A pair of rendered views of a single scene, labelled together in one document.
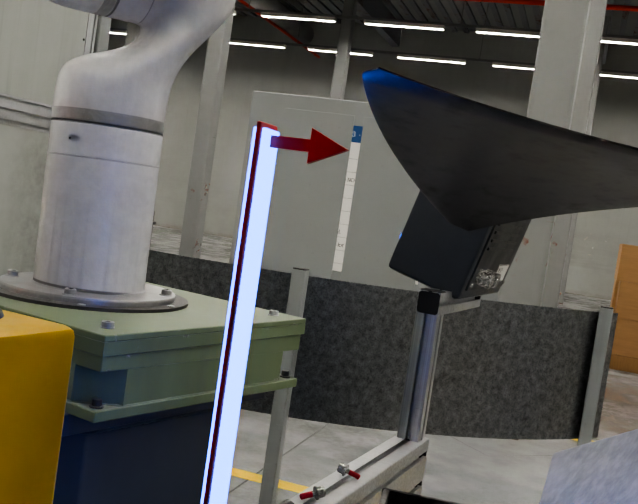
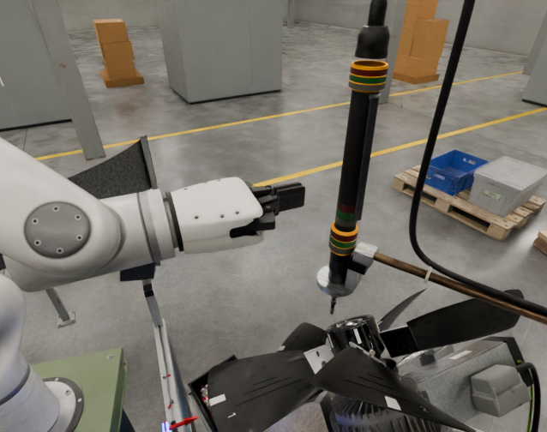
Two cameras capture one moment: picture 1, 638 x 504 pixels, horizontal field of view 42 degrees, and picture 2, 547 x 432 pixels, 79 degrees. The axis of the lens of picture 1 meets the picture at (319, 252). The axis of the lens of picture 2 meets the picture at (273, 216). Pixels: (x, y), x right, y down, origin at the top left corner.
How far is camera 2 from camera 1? 79 cm
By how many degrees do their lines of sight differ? 53
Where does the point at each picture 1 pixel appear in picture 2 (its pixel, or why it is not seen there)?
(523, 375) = (125, 182)
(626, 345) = (117, 74)
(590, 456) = not seen: hidden behind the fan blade
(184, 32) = (17, 335)
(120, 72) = (3, 379)
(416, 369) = (153, 309)
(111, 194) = (33, 406)
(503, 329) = (110, 171)
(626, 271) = (103, 37)
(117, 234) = (44, 410)
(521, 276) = (71, 85)
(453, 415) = not seen: hidden behind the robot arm
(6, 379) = not seen: outside the picture
